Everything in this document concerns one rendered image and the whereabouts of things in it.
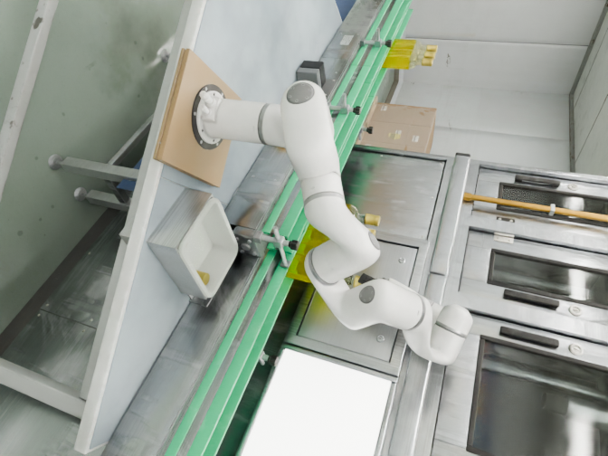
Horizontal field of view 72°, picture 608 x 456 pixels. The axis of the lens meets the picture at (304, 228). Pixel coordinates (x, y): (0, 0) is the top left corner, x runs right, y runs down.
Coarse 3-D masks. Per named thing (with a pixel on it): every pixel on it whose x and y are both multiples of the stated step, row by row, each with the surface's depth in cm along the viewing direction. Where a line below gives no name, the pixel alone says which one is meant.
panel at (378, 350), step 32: (384, 256) 138; (416, 256) 138; (352, 288) 132; (416, 288) 128; (320, 320) 126; (320, 352) 119; (352, 352) 118; (384, 352) 117; (256, 416) 110; (384, 416) 106
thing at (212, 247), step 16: (208, 208) 97; (208, 224) 109; (224, 224) 107; (192, 240) 106; (208, 240) 114; (224, 240) 113; (192, 256) 108; (208, 256) 114; (224, 256) 114; (192, 272) 97; (208, 272) 111; (224, 272) 111; (208, 288) 108
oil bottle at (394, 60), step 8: (392, 56) 186; (400, 56) 186; (408, 56) 185; (416, 56) 186; (384, 64) 190; (392, 64) 189; (400, 64) 187; (408, 64) 186; (416, 64) 186; (424, 64) 184
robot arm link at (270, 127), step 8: (272, 104) 95; (264, 112) 93; (272, 112) 93; (328, 112) 88; (264, 120) 93; (272, 120) 93; (280, 120) 94; (264, 128) 93; (272, 128) 93; (280, 128) 93; (264, 136) 94; (272, 136) 94; (280, 136) 94; (264, 144) 98; (272, 144) 96; (280, 144) 95
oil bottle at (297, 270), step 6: (294, 258) 123; (300, 258) 123; (294, 264) 122; (300, 264) 121; (288, 270) 122; (294, 270) 121; (300, 270) 120; (288, 276) 125; (294, 276) 123; (300, 276) 122; (306, 276) 121
